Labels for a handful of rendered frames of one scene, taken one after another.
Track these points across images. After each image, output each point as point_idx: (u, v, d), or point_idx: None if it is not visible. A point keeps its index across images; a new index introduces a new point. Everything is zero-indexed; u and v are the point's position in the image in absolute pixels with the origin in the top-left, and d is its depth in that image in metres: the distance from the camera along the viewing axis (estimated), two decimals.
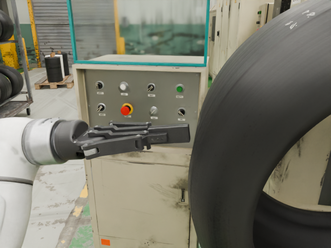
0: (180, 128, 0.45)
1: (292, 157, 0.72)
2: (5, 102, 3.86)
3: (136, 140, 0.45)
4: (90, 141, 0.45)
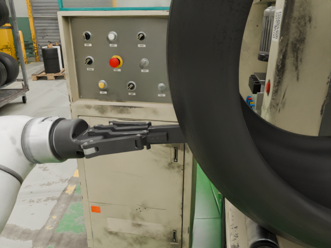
0: (180, 128, 0.45)
1: (289, 82, 0.66)
2: None
3: (136, 140, 0.45)
4: (90, 140, 0.45)
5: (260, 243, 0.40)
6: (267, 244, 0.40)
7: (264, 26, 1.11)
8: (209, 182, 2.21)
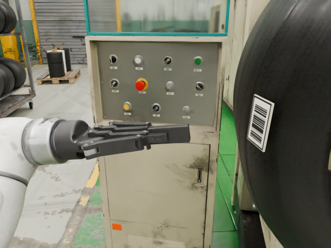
0: (180, 128, 0.45)
1: None
2: (7, 94, 3.81)
3: (136, 140, 0.45)
4: (90, 141, 0.45)
5: None
6: None
7: None
8: (221, 193, 2.22)
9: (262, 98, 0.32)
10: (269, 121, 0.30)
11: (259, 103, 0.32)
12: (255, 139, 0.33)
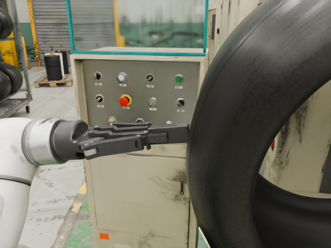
0: (180, 128, 0.45)
1: (292, 144, 0.71)
2: (4, 99, 3.84)
3: (136, 140, 0.45)
4: (90, 141, 0.45)
5: None
6: None
7: None
8: None
9: (201, 234, 0.40)
10: None
11: (203, 237, 0.41)
12: None
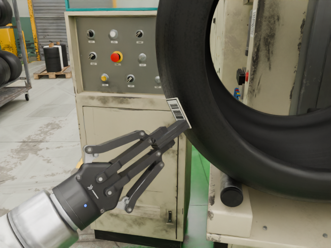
0: (173, 123, 0.49)
1: (263, 71, 0.79)
2: (3, 85, 3.92)
3: (135, 132, 0.45)
4: (92, 154, 0.42)
5: (221, 193, 0.53)
6: (225, 191, 0.53)
7: (250, 24, 1.23)
8: (204, 173, 2.33)
9: (170, 99, 0.48)
10: (181, 108, 0.46)
11: (171, 102, 0.48)
12: None
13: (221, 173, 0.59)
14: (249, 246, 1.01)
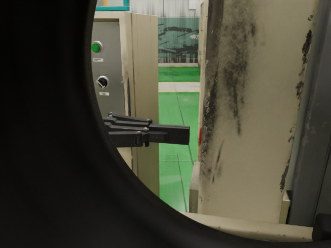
0: (181, 129, 0.45)
1: (226, 136, 0.39)
2: None
3: (136, 137, 0.44)
4: None
5: None
6: None
7: None
8: (185, 207, 1.93)
9: None
10: None
11: None
12: None
13: None
14: None
